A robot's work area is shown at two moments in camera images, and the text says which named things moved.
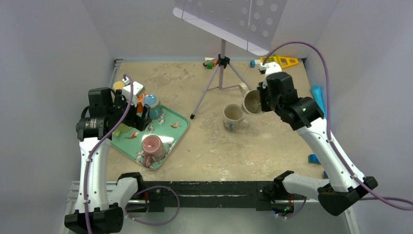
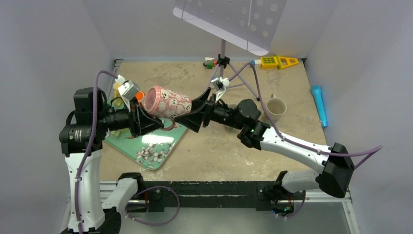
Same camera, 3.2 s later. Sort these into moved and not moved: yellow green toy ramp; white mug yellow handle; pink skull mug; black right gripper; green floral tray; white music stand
Moved: pink skull mug; black right gripper
Not moved: green floral tray; yellow green toy ramp; white mug yellow handle; white music stand
